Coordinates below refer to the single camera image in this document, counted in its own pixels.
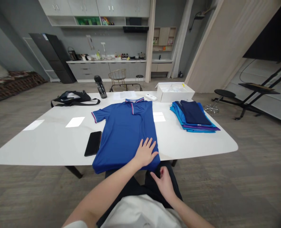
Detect person's right hand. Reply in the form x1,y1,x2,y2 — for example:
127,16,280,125
150,166,179,203

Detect person's left hand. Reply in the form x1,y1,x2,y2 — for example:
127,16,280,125
133,137,159,168

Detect blue polo shirt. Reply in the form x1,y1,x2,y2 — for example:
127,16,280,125
91,98,160,174

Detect person's legs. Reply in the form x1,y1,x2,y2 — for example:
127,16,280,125
96,161,183,226

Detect person's body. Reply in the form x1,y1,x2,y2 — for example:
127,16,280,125
100,194,182,228

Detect black smartphone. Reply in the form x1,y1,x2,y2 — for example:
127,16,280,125
84,131,102,157

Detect stack of folded shirts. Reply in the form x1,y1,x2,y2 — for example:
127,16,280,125
170,100,221,134

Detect white paper sheets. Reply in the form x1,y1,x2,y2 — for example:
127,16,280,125
112,91,138,101

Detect open white cardboard box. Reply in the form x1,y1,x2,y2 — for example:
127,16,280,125
155,82,195,103

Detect black chair backrest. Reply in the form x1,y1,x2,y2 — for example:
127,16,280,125
109,83,143,92

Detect black water bottle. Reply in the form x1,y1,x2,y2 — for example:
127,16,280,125
93,75,108,99

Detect beige vanity cabinet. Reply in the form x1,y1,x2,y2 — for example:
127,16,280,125
151,55,173,73

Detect grey kitchen counter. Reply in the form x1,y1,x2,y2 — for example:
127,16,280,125
66,46,147,83

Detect black bar stool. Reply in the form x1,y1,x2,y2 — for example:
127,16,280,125
204,89,237,116

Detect beige curtain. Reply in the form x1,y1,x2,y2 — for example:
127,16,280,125
145,0,156,84

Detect grey curtain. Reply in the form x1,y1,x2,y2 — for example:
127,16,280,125
166,0,194,79

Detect black range hood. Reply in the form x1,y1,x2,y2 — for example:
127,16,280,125
123,26,149,33

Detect black television stand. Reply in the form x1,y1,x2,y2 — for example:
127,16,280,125
217,61,281,121

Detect black refrigerator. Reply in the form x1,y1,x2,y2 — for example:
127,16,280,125
29,33,77,84

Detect sofa with patterned cover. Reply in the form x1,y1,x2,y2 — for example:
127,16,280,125
0,62,47,106

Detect black television screen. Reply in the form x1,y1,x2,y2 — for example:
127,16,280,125
242,0,281,63

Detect gold wire chair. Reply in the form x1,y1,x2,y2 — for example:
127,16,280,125
108,69,127,92

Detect wooden wall shelf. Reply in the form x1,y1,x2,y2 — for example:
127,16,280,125
152,26,177,52

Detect white wall cabinets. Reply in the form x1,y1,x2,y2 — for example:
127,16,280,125
38,0,151,28

